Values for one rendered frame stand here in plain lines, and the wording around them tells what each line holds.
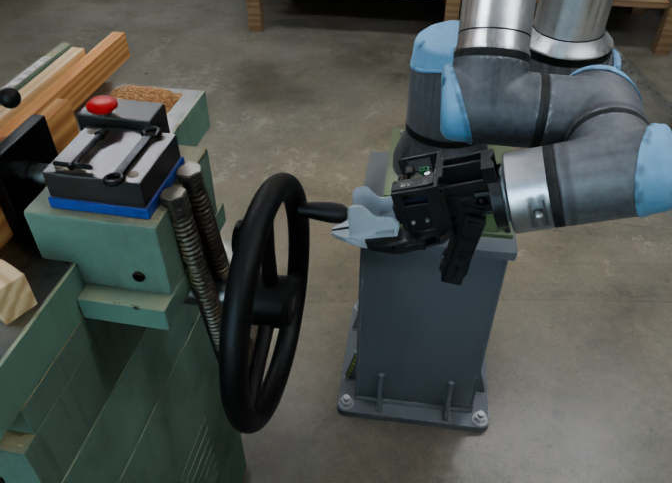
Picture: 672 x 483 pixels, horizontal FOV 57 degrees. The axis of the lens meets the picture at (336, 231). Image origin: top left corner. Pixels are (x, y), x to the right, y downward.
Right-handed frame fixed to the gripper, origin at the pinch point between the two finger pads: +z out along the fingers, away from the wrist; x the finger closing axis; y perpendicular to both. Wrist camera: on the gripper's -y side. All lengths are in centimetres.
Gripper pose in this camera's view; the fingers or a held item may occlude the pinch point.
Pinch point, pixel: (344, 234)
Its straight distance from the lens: 76.6
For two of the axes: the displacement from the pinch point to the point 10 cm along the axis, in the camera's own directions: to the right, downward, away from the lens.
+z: -9.2, 1.5, 3.6
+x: -1.9, 6.4, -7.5
